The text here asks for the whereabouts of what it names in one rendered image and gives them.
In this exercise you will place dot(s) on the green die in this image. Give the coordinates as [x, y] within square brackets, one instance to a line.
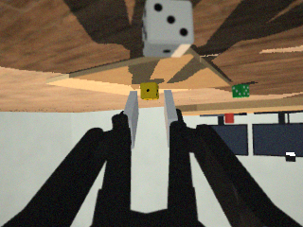
[240, 91]

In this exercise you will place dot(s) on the yellow die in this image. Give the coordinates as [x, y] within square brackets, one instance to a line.
[149, 91]

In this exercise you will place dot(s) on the tan square mat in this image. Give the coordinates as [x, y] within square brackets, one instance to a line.
[189, 72]

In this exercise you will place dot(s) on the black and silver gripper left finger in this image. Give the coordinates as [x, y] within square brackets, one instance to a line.
[60, 198]

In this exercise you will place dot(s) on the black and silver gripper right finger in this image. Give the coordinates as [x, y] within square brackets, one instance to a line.
[243, 201]

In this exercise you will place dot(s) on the grey die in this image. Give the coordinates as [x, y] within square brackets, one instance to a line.
[167, 28]

